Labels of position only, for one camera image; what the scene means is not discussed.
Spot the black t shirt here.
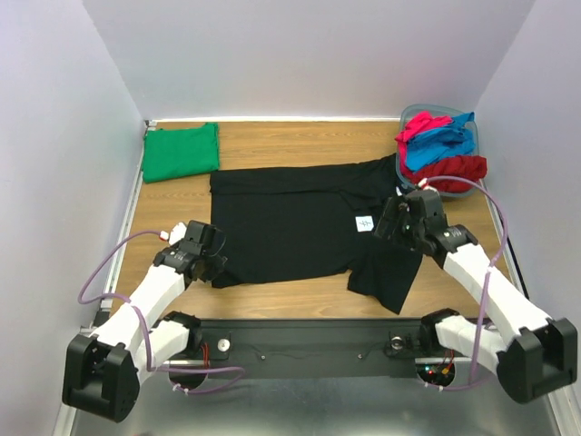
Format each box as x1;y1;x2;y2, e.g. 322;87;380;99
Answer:
210;155;422;313

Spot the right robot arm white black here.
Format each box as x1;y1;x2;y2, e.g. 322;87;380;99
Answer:
375;188;578;404

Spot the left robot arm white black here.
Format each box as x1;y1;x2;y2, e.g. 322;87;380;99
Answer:
62;221;226;422

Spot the red t shirt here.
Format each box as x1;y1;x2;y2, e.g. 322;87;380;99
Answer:
401;155;487;193

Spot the blue t shirt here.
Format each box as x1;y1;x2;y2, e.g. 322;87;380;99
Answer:
403;112;476;171

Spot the pink t shirt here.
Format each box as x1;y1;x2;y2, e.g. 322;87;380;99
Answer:
395;111;453;153

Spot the folded green t shirt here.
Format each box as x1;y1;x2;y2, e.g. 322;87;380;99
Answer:
142;123;221;183

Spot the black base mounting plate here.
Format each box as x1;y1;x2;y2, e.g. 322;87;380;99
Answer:
149;318;473;380

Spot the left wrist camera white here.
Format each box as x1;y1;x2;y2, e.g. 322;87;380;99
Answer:
159;223;187;245

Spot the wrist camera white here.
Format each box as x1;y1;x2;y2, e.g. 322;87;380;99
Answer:
413;178;434;191
159;223;187;245

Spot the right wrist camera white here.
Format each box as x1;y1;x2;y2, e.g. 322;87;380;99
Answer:
413;178;434;191

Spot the aluminium frame rail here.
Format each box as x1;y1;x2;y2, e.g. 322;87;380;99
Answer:
103;120;157;294

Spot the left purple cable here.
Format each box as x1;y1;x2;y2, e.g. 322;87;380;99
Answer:
77;229;246;395

